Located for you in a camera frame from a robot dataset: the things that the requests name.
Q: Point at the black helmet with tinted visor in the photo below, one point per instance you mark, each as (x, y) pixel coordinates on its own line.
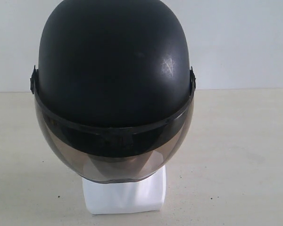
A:
(113, 90)

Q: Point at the white mannequin head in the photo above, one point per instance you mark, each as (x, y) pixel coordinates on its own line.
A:
(125, 185)

